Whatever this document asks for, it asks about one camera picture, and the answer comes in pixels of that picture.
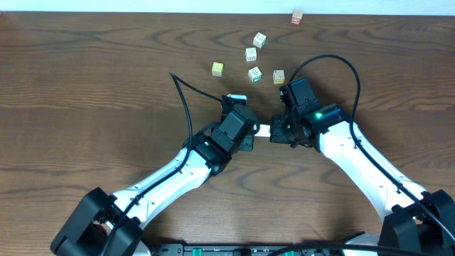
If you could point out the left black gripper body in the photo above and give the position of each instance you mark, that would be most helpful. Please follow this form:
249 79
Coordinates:
250 148

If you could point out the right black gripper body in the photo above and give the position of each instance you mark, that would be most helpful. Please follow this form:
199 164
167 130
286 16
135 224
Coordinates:
284 130

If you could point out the white block red sides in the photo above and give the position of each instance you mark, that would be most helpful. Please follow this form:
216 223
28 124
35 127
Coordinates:
263 131

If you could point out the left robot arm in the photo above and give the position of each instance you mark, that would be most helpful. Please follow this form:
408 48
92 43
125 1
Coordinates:
104 224

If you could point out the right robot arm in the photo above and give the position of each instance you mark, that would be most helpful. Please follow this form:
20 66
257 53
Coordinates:
413 219

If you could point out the yellow sided picture block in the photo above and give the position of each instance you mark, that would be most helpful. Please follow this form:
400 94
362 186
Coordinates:
278 76

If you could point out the white block green side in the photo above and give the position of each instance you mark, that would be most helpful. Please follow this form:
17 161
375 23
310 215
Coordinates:
255 74

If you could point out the plain yellow block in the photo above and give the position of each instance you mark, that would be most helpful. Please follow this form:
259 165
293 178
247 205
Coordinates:
217 69

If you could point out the white block red picture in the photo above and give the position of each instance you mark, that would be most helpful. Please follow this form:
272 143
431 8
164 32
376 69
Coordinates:
250 54

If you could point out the white block green picture top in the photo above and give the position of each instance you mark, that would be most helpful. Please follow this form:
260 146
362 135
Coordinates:
259 40

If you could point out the red block at table edge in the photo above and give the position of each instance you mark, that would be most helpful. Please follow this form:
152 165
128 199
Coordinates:
297 17

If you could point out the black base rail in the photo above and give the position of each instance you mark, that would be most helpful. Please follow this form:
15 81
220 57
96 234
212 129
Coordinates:
244 250

